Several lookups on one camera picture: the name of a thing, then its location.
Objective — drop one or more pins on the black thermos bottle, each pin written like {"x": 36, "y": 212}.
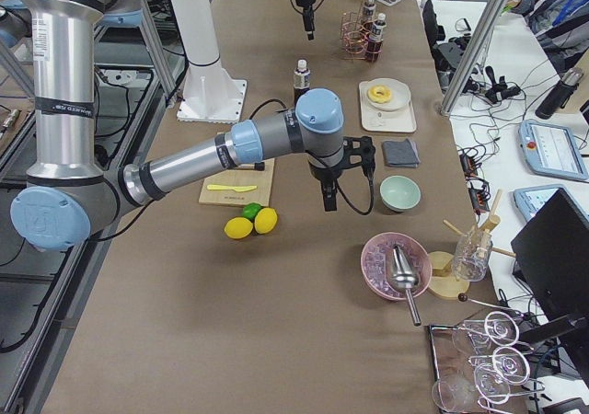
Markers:
{"x": 560, "y": 93}

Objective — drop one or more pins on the grey folded cloth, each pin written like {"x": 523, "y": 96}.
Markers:
{"x": 400, "y": 153}

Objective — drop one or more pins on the teach pendant upper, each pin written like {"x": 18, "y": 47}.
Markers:
{"x": 550, "y": 150}

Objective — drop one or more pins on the glazed donut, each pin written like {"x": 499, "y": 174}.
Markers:
{"x": 379, "y": 94}

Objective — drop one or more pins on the wine glass middle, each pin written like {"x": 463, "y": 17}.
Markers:
{"x": 509, "y": 362}

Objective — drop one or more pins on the teach pendant lower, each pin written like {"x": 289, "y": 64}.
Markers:
{"x": 529, "y": 201}

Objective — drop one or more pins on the glass mug on stand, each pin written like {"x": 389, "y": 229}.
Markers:
{"x": 472, "y": 255}

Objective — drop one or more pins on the cream rabbit tray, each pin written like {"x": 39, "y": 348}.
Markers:
{"x": 377, "y": 120}

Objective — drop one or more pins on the copper wire bottle rack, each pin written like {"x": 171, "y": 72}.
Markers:
{"x": 355, "y": 34}

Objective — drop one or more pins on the pink ice bowl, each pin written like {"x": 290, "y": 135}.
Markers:
{"x": 373, "y": 264}

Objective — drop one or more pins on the tea bottle far left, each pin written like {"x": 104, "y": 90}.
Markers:
{"x": 368, "y": 10}

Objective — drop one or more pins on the green lime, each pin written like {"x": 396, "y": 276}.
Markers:
{"x": 251, "y": 210}

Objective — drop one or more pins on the yellow lemon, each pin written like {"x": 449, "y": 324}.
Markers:
{"x": 238, "y": 227}
{"x": 265, "y": 220}

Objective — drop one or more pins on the yellow lemon lower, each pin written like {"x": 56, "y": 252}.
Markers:
{"x": 238, "y": 227}

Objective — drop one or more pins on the yellow lemon upper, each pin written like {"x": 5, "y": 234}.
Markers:
{"x": 265, "y": 220}

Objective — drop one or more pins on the metal ice scoop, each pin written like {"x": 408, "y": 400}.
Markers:
{"x": 402, "y": 278}

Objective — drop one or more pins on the wine glass lower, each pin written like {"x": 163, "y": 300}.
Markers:
{"x": 482, "y": 389}

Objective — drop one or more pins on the mirror tray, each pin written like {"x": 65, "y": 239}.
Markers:
{"x": 448, "y": 360}

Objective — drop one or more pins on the wine glass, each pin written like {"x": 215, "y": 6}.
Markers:
{"x": 509, "y": 362}
{"x": 481, "y": 336}
{"x": 482, "y": 389}

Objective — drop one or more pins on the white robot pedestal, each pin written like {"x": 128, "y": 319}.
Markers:
{"x": 209, "y": 93}

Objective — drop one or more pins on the wooden cup stand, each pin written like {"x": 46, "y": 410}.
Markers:
{"x": 444, "y": 282}

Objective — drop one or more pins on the tea bottle white cap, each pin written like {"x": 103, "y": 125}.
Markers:
{"x": 301, "y": 79}

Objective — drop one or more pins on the wooden cutting board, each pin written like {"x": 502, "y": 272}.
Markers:
{"x": 248, "y": 176}

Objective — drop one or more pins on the white round plate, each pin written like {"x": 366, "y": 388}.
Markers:
{"x": 401, "y": 93}

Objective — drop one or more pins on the wine glass upper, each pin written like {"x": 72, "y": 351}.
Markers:
{"x": 481, "y": 336}

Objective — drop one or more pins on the aluminium frame post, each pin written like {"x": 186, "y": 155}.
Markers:
{"x": 479, "y": 39}

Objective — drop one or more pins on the black monitor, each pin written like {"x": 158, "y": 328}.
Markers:
{"x": 552, "y": 254}

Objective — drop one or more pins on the yellow plastic knife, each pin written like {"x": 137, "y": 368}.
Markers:
{"x": 217, "y": 187}

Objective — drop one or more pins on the tea bottle right in rack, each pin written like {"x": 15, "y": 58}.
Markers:
{"x": 375, "y": 39}

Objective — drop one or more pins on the teach pendant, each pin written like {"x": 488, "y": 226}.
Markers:
{"x": 550, "y": 150}
{"x": 529, "y": 201}

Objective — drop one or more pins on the mint green bowl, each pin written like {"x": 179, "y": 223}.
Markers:
{"x": 400, "y": 193}

